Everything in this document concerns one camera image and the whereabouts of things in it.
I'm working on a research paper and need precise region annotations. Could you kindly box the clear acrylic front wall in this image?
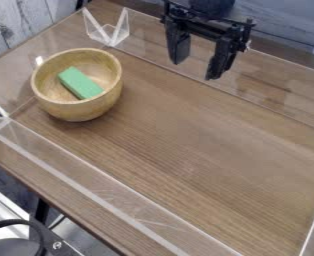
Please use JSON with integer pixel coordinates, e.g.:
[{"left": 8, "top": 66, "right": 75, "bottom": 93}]
[{"left": 0, "top": 107, "right": 243, "bottom": 256}]

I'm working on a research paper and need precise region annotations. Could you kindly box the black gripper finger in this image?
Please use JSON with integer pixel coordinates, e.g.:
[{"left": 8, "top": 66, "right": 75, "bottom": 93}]
[
  {"left": 166, "top": 20, "right": 191, "bottom": 65},
  {"left": 206, "top": 37, "right": 236, "bottom": 80}
]

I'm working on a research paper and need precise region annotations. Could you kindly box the brown wooden bowl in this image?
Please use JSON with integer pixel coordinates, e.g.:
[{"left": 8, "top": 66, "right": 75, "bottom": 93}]
[{"left": 31, "top": 48, "right": 123, "bottom": 122}]

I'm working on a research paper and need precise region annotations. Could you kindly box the black metal bracket with screw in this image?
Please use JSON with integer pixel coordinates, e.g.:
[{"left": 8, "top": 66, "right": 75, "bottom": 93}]
[{"left": 31, "top": 219, "right": 84, "bottom": 256}]

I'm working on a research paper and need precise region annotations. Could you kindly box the black cable near floor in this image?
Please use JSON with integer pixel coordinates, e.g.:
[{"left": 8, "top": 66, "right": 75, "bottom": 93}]
[{"left": 0, "top": 218, "right": 49, "bottom": 256}]

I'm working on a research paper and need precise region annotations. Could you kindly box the black table leg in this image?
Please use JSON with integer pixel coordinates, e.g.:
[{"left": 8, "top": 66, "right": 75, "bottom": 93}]
[{"left": 35, "top": 199, "right": 51, "bottom": 224}]

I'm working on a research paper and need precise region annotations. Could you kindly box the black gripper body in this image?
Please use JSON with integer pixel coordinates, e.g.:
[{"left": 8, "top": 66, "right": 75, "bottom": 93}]
[{"left": 162, "top": 0, "right": 255, "bottom": 52}]

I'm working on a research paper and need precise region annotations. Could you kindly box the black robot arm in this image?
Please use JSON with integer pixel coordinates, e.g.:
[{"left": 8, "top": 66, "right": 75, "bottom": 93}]
[{"left": 160, "top": 0, "right": 257, "bottom": 80}]

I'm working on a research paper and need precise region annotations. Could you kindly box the green rectangular block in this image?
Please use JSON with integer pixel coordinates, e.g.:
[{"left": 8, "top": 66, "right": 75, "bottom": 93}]
[{"left": 57, "top": 67, "right": 104, "bottom": 100}]

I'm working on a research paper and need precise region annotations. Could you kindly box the clear acrylic corner bracket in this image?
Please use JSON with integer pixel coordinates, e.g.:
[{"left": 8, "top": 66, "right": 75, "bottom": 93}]
[{"left": 83, "top": 8, "right": 130, "bottom": 47}]

